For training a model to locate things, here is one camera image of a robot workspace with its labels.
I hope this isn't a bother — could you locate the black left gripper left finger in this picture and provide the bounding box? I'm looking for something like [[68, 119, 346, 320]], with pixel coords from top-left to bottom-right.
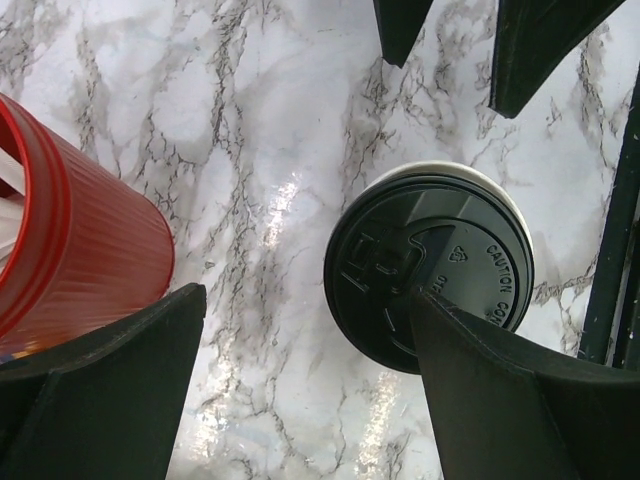
[[1, 283, 206, 479]]

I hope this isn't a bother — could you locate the black plastic cup lid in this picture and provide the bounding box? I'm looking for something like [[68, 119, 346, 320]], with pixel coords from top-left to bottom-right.
[[324, 174, 534, 374]]

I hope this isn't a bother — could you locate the red ribbed cup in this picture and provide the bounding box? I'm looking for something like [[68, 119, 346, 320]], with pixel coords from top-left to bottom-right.
[[1, 96, 175, 356]]

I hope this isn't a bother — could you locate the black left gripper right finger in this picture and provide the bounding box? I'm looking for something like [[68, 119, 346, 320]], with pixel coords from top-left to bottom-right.
[[410, 289, 639, 479]]

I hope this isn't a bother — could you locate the white paper coffee cup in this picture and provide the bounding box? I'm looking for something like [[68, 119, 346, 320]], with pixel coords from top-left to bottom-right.
[[372, 159, 537, 334]]

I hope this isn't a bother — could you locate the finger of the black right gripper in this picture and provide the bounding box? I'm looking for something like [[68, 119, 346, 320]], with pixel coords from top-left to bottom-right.
[[489, 0, 621, 119], [373, 0, 433, 68]]

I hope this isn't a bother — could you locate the black mounting base rail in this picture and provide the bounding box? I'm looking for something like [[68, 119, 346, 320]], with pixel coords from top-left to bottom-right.
[[578, 87, 639, 371]]

